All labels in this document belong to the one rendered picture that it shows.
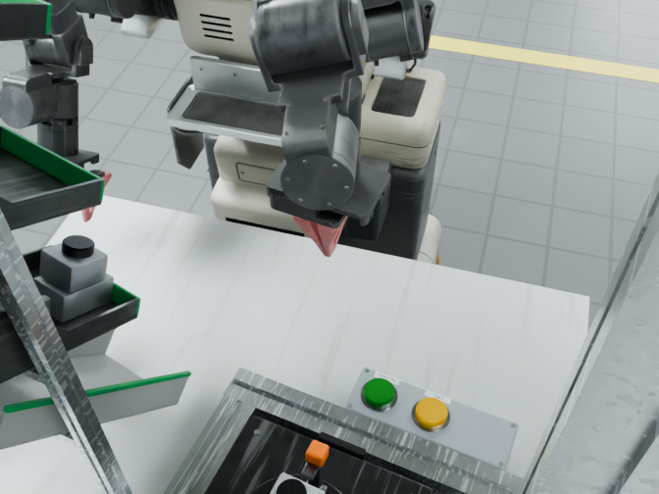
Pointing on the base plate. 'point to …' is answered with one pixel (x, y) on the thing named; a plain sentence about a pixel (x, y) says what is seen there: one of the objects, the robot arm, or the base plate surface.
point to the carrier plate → (258, 461)
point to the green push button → (379, 393)
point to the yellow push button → (430, 413)
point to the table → (347, 310)
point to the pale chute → (95, 382)
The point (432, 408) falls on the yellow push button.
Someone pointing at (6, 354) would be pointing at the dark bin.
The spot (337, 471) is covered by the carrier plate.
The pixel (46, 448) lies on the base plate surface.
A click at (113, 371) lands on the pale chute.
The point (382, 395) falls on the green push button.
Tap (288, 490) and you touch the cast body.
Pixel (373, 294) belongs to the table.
